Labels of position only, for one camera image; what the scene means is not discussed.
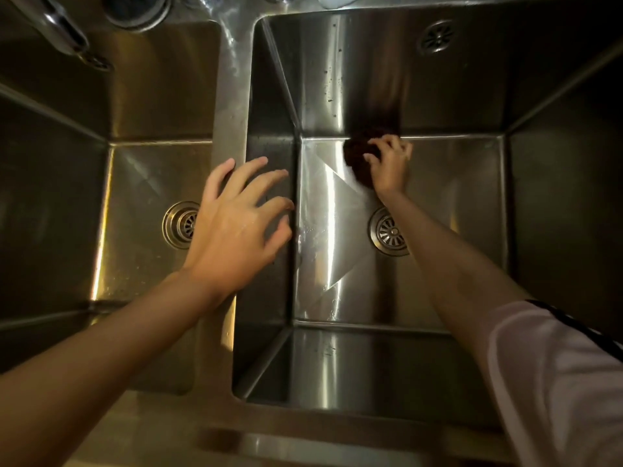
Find person's left forearm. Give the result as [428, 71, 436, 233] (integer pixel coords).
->
[0, 269, 225, 467]

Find person's right forearm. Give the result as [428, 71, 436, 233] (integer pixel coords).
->
[377, 189, 529, 355]

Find person's right hand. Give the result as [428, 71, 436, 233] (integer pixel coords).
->
[362, 134, 415, 202]

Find round steel sink drain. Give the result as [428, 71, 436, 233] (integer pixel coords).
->
[162, 200, 201, 250]
[368, 206, 411, 257]

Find dark brown cleaning cloth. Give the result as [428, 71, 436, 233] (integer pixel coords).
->
[342, 136, 385, 188]

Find stainless steel sink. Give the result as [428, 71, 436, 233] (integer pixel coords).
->
[0, 0, 623, 467]

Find person's left hand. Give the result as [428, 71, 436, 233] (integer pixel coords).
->
[180, 156, 297, 307]

